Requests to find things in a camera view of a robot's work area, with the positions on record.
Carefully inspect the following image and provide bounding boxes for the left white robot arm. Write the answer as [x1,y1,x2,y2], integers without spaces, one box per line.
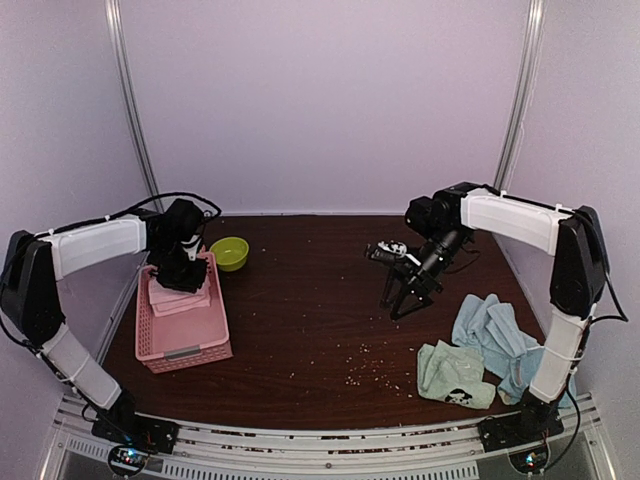
[1,194,220,444]

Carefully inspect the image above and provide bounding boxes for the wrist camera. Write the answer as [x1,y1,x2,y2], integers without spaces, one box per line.
[364,241,422,267]
[180,233,204,261]

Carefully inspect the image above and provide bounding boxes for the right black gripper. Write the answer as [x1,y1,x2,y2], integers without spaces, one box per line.
[382,226,470,320]

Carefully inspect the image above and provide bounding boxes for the green towel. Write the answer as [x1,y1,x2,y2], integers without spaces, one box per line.
[416,340,496,410]

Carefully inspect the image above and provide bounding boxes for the green bowl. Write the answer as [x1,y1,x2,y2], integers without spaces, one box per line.
[209,236,249,272]

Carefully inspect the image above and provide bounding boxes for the blue towel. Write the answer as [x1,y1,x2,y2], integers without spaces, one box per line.
[451,294,585,406]

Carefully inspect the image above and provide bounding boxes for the pink towel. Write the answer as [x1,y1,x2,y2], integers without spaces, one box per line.
[147,275,211,317]

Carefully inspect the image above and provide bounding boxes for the pink plastic basket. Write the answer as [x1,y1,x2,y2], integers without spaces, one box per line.
[134,252,233,374]

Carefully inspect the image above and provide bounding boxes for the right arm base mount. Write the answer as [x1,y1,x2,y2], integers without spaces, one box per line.
[477,413,564,474]

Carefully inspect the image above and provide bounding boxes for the aluminium front rail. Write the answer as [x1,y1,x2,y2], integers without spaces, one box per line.
[39,392,619,480]

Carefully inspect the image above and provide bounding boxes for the left aluminium frame post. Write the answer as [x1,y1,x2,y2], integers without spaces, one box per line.
[104,0,159,195]

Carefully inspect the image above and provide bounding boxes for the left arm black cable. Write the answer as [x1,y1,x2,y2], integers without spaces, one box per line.
[0,191,224,351]

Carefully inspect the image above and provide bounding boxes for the aluminium frame post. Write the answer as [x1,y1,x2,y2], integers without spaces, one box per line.
[493,0,546,191]
[104,0,159,195]

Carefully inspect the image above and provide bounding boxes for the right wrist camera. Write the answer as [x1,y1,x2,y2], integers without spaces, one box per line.
[364,241,422,267]

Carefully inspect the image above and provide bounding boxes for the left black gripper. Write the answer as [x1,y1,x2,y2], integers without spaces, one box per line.
[151,240,208,292]

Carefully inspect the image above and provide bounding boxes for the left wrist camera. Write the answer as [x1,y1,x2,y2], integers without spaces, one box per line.
[180,233,204,261]

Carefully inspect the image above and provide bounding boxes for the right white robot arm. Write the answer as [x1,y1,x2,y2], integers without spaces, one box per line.
[367,182,612,442]

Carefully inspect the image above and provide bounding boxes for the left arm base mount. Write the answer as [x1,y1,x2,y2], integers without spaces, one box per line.
[91,417,179,478]

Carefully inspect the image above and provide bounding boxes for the right aluminium frame post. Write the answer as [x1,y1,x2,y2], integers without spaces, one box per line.
[493,0,546,191]

